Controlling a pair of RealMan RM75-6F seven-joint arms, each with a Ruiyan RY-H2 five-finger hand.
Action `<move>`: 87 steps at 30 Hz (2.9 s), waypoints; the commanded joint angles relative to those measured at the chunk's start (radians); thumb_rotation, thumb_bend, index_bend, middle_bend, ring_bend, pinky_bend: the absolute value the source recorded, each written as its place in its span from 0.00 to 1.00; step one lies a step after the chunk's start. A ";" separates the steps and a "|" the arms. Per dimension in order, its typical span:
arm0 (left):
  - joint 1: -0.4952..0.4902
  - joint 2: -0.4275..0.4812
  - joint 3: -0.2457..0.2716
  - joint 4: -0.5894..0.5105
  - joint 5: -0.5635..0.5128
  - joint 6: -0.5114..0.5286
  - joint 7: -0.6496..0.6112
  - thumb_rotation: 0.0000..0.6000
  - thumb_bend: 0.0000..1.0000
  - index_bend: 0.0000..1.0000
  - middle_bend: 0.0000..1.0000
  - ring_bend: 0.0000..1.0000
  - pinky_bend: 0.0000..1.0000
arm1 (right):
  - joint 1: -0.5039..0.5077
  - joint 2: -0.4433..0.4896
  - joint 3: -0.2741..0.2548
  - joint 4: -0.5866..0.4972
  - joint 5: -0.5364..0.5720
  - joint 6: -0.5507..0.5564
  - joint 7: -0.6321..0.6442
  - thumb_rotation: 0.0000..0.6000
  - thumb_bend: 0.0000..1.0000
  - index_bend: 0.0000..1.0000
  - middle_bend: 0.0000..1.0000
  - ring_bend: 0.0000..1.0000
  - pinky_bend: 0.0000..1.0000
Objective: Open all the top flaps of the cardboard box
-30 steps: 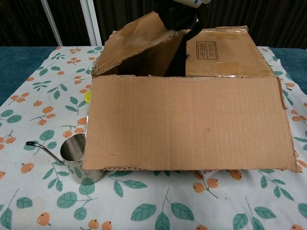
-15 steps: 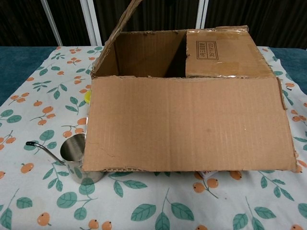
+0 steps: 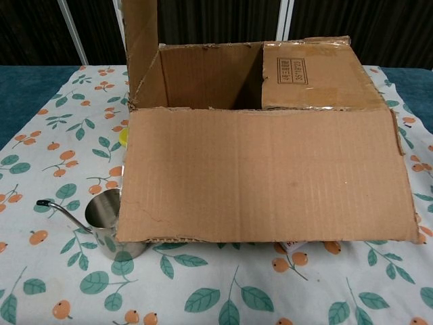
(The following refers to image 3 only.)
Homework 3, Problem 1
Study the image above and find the wide white frame post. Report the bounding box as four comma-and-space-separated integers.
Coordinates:
113, 0, 129, 65

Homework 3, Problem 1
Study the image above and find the thin white frame post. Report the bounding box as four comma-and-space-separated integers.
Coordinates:
55, 0, 89, 66

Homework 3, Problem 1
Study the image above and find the white double frame post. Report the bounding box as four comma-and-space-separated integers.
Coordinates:
275, 0, 295, 43

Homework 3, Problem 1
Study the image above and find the stainless steel long-spout pitcher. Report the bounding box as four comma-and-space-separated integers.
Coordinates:
36, 188, 146, 261

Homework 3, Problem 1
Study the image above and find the brown cardboard box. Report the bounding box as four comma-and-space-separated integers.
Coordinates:
114, 0, 420, 244

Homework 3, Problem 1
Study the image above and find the floral print tablecloth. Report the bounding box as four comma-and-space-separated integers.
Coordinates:
0, 64, 433, 325

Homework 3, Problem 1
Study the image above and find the playing card deck with bands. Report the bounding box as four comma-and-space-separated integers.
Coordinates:
279, 240, 308, 253

